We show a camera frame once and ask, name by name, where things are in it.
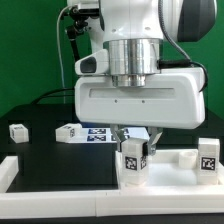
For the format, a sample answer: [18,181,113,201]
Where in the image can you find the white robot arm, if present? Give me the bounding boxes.
[67,0,217,155]

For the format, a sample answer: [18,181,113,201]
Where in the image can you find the black cables at base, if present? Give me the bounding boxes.
[30,87,76,106]

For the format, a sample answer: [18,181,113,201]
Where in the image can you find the white square table top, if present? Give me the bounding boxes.
[116,149,224,195]

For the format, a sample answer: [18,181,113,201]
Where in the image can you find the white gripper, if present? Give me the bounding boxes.
[75,68,205,156]

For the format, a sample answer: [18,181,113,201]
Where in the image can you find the black camera on mount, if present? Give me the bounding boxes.
[66,3,102,61]

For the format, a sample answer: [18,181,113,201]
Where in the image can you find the white U-shaped fence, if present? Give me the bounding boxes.
[0,156,224,219]

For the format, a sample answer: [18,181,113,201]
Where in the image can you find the fiducial marker sheet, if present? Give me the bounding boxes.
[69,127,149,144]

